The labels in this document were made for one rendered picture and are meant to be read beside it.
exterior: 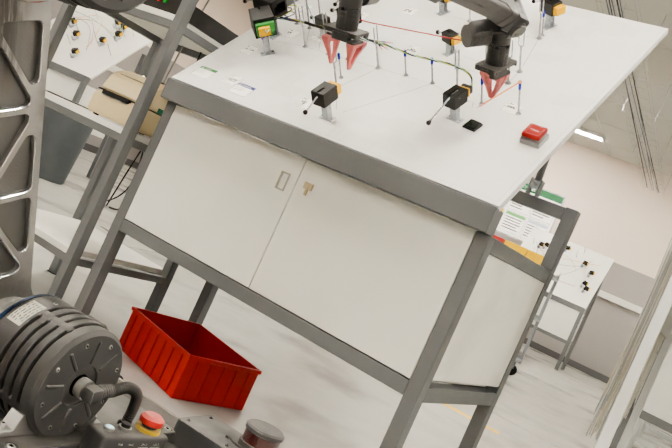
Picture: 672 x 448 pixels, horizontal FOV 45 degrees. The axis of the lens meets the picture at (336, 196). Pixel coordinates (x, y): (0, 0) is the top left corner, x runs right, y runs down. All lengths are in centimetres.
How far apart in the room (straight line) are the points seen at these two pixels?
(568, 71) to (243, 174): 100
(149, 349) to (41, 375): 149
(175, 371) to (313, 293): 55
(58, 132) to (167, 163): 386
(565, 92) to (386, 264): 73
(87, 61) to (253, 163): 564
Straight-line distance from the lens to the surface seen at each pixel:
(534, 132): 214
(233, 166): 240
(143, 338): 265
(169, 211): 251
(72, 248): 269
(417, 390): 200
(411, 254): 204
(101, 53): 798
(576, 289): 1112
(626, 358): 233
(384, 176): 208
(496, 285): 214
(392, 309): 204
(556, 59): 253
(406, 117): 226
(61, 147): 640
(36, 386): 114
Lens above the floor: 70
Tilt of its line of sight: 1 degrees up
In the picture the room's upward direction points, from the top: 24 degrees clockwise
